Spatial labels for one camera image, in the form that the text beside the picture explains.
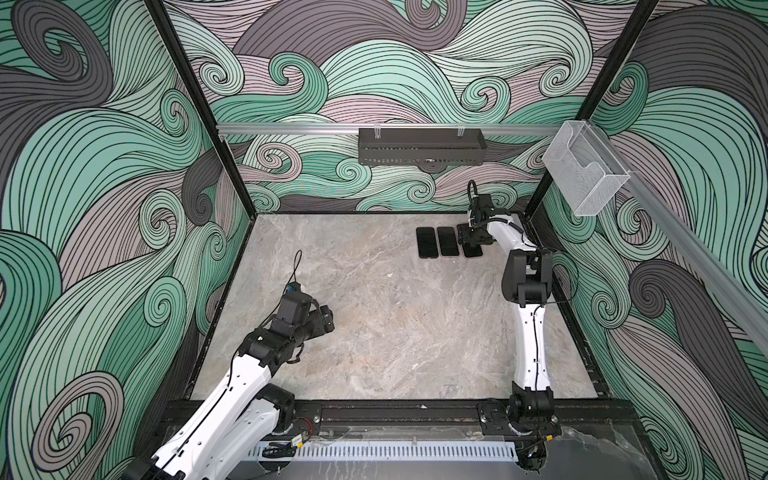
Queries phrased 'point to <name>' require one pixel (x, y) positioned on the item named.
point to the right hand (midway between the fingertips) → (472, 237)
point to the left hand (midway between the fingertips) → (320, 315)
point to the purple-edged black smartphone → (448, 242)
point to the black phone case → (427, 243)
